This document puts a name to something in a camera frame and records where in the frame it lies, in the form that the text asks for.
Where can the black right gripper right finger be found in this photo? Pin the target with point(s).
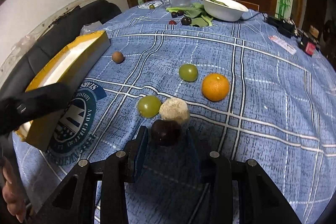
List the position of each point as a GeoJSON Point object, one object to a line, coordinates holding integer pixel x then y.
{"type": "Point", "coordinates": [216, 172]}

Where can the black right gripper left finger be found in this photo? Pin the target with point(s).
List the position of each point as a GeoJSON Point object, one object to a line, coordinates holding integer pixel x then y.
{"type": "Point", "coordinates": [121, 167]}

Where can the dark plum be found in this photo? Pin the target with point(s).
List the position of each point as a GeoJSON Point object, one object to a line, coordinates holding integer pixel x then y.
{"type": "Point", "coordinates": [165, 133]}

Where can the green grape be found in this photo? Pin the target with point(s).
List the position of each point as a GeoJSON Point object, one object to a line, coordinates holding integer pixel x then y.
{"type": "Point", "coordinates": [188, 72]}
{"type": "Point", "coordinates": [149, 106]}

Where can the white fruit chunk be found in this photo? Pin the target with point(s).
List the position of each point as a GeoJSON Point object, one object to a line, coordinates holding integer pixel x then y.
{"type": "Point", "coordinates": [175, 109]}

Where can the orange tangerine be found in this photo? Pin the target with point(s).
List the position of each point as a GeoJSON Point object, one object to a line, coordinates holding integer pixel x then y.
{"type": "Point", "coordinates": [215, 87]}

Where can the brown longan fruit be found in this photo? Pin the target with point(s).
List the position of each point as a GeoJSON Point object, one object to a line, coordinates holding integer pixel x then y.
{"type": "Point", "coordinates": [118, 57]}

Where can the left hand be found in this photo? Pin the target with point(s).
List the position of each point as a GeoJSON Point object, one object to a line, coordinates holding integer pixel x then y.
{"type": "Point", "coordinates": [12, 194]}

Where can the black leather sofa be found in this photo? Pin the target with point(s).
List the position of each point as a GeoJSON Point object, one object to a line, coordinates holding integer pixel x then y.
{"type": "Point", "coordinates": [64, 31]}

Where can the yellow white tray box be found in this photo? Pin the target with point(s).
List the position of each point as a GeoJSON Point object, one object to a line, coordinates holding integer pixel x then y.
{"type": "Point", "coordinates": [69, 66]}

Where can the blue plaid tablecloth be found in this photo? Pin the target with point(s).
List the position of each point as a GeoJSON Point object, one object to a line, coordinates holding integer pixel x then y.
{"type": "Point", "coordinates": [250, 92]}

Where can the clear plastic bag on sofa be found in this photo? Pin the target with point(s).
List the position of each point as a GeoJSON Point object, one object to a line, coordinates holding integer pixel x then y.
{"type": "Point", "coordinates": [89, 28]}

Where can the white paper card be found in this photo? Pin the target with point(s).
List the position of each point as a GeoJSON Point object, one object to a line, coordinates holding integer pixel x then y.
{"type": "Point", "coordinates": [283, 44]}

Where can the small dark grape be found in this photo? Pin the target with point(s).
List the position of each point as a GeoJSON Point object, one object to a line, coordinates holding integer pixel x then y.
{"type": "Point", "coordinates": [186, 21]}

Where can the red jujube date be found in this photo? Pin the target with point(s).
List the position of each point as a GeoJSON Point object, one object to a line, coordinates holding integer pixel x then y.
{"type": "Point", "coordinates": [172, 22]}

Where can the red black small box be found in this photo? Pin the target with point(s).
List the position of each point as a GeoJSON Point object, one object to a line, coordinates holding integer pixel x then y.
{"type": "Point", "coordinates": [307, 45]}

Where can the green leafy vegetable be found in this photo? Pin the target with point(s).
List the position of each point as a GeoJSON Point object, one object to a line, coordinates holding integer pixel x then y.
{"type": "Point", "coordinates": [200, 18]}

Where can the black electronic devices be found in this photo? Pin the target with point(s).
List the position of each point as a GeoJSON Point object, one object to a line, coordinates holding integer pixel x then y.
{"type": "Point", "coordinates": [284, 27]}

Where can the white bowl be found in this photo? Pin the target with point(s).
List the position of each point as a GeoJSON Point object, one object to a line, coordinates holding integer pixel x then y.
{"type": "Point", "coordinates": [226, 10]}

